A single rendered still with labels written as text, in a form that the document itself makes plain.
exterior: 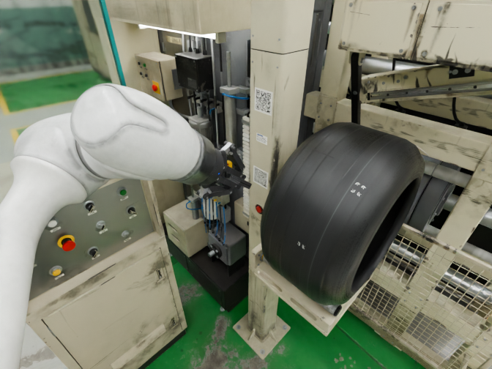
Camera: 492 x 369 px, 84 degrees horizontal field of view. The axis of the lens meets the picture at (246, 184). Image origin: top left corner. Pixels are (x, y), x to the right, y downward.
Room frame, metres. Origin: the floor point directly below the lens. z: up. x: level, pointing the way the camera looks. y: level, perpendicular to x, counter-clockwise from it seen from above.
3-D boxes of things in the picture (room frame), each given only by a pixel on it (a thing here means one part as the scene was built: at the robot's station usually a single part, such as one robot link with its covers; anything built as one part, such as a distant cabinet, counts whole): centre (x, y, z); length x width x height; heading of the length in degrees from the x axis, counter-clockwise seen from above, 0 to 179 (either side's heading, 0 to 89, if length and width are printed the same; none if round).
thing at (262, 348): (0.90, -0.10, 0.02); 0.27 x 0.27 x 0.04; 44
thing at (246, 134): (0.94, -0.02, 1.19); 0.05 x 0.04 x 0.48; 134
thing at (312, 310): (0.64, -0.19, 0.83); 0.36 x 0.09 x 0.06; 44
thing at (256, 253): (0.86, -0.17, 0.90); 0.40 x 0.03 x 0.10; 134
